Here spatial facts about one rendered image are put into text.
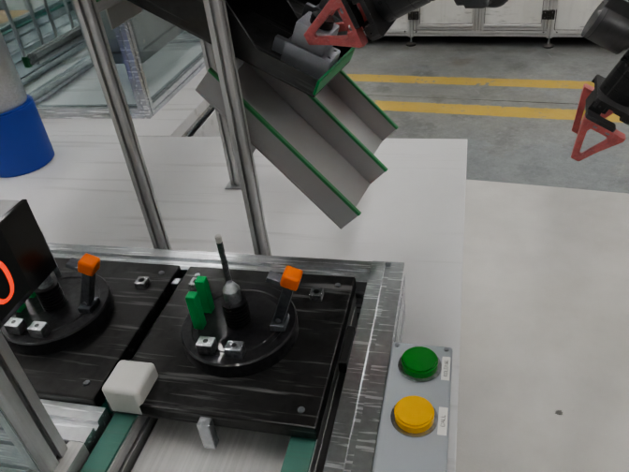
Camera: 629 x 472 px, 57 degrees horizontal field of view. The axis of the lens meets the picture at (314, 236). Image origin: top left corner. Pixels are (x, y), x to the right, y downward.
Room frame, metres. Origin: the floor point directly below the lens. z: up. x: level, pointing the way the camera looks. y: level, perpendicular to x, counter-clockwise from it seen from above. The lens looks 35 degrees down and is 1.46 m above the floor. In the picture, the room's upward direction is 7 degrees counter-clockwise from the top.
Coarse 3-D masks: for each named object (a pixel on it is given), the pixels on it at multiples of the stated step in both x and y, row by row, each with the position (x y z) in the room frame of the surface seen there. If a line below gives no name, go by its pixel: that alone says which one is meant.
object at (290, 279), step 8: (272, 272) 0.51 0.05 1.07; (288, 272) 0.49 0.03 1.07; (296, 272) 0.50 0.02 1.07; (272, 280) 0.49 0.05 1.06; (280, 280) 0.49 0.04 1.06; (288, 280) 0.48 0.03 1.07; (296, 280) 0.48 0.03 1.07; (288, 288) 0.49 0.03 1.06; (296, 288) 0.48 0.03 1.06; (280, 296) 0.49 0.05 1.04; (288, 296) 0.49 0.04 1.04; (280, 304) 0.49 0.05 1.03; (288, 304) 0.49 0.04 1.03; (280, 312) 0.49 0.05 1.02; (280, 320) 0.49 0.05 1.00
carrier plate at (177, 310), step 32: (352, 288) 0.57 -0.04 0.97; (160, 320) 0.56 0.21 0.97; (320, 320) 0.52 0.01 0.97; (160, 352) 0.50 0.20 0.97; (288, 352) 0.47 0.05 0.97; (320, 352) 0.47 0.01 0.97; (160, 384) 0.45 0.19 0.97; (192, 384) 0.44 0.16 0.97; (224, 384) 0.44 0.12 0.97; (256, 384) 0.43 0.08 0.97; (288, 384) 0.43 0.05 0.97; (320, 384) 0.42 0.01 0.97; (160, 416) 0.42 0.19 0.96; (192, 416) 0.41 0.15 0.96; (224, 416) 0.40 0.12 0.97; (256, 416) 0.39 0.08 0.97; (288, 416) 0.39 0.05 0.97; (320, 416) 0.39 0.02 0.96
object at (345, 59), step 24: (144, 0) 0.79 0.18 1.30; (168, 0) 0.77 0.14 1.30; (192, 0) 0.76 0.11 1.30; (240, 0) 0.87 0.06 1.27; (264, 0) 0.86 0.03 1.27; (192, 24) 0.76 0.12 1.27; (240, 24) 0.73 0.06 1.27; (264, 24) 0.84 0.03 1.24; (288, 24) 0.84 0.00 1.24; (240, 48) 0.73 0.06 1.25; (264, 48) 0.77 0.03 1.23; (336, 48) 0.81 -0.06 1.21; (288, 72) 0.70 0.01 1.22; (336, 72) 0.75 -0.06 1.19; (312, 96) 0.69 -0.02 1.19
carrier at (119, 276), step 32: (64, 288) 0.62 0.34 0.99; (96, 288) 0.62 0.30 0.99; (128, 288) 0.63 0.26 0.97; (160, 288) 0.62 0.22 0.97; (32, 320) 0.56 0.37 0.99; (64, 320) 0.56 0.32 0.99; (96, 320) 0.56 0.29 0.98; (128, 320) 0.56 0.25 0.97; (32, 352) 0.52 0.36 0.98; (64, 352) 0.52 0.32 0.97; (96, 352) 0.51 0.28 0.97; (128, 352) 0.52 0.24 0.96; (32, 384) 0.48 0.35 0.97; (64, 384) 0.47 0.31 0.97; (96, 384) 0.46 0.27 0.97
